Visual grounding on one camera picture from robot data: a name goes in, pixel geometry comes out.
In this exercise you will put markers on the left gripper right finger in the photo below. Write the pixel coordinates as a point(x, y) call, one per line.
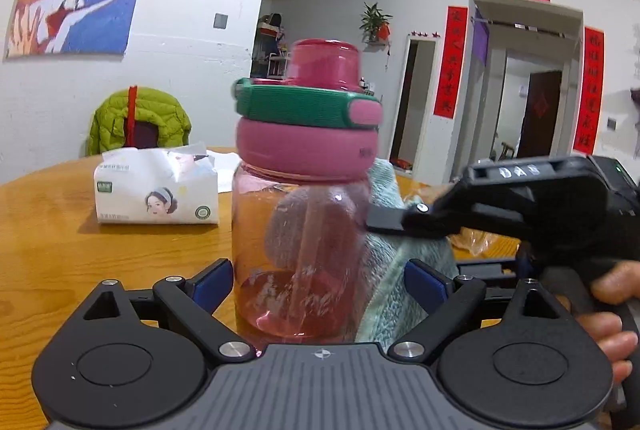
point(428, 287)

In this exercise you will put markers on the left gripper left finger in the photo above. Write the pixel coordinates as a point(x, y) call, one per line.
point(210, 287)

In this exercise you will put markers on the light blue microfiber cloth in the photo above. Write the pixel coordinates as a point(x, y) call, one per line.
point(383, 309)

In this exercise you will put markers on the person's right hand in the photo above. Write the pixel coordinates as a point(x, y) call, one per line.
point(606, 328)

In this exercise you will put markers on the white tissue pack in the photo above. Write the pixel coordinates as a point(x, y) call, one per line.
point(157, 186)

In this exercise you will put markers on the red couplet banner right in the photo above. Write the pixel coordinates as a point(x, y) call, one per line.
point(591, 91)

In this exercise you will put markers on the green puffer jacket on chair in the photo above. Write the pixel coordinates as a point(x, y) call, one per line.
point(139, 117)

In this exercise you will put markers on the red couplet banner left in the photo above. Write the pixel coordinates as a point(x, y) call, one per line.
point(452, 59)

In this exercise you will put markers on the potted green plant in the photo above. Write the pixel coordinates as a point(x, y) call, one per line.
point(375, 24)

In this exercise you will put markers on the grey wall switch plate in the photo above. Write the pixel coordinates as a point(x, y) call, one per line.
point(220, 21)

